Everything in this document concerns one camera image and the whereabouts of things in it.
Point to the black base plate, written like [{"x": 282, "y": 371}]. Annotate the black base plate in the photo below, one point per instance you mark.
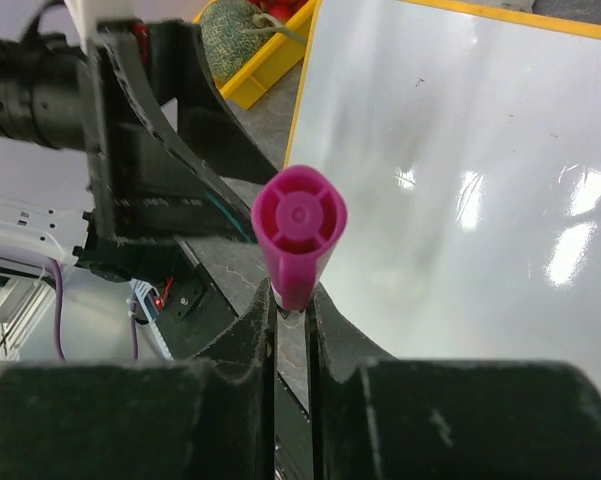
[{"x": 213, "y": 282}]

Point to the yellow plastic fruit tray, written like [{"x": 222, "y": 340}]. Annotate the yellow plastic fruit tray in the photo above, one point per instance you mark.
[{"x": 270, "y": 64}]

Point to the orange framed whiteboard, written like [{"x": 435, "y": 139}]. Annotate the orange framed whiteboard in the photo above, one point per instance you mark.
[{"x": 466, "y": 142}]

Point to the green netted melon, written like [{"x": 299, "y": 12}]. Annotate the green netted melon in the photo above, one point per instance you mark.
[{"x": 234, "y": 31}]

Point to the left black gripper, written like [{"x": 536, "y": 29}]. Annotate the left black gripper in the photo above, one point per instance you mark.
[{"x": 130, "y": 165}]

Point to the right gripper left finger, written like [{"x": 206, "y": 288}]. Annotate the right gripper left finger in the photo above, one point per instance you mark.
[{"x": 206, "y": 417}]

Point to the purple capped white marker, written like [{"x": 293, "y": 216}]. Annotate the purple capped white marker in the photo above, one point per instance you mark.
[{"x": 298, "y": 219}]

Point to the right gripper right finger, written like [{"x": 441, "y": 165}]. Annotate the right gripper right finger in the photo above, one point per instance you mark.
[{"x": 374, "y": 416}]

